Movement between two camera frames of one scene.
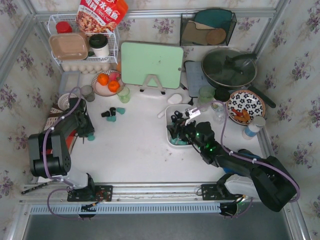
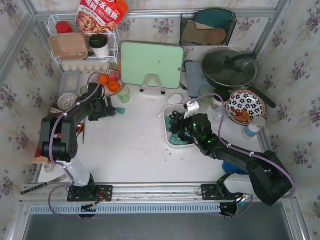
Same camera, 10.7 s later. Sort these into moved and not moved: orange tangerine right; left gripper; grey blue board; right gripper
Moved: left gripper
Not moved: right gripper; orange tangerine right; grey blue board
